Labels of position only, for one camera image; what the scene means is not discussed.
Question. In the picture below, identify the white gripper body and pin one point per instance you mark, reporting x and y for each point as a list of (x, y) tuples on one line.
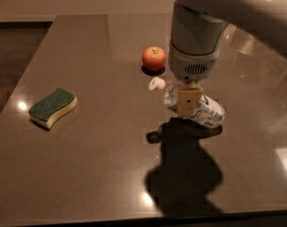
[(193, 64)]

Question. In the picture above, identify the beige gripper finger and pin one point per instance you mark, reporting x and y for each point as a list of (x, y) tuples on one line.
[(189, 95)]

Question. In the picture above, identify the clear plastic water bottle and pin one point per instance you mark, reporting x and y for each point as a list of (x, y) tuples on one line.
[(208, 113)]

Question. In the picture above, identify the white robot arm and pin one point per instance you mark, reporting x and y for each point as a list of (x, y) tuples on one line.
[(266, 20)]

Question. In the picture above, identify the red apple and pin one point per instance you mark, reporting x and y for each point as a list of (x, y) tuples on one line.
[(154, 58)]

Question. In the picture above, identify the green and yellow sponge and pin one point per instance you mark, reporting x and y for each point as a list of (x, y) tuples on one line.
[(51, 108)]

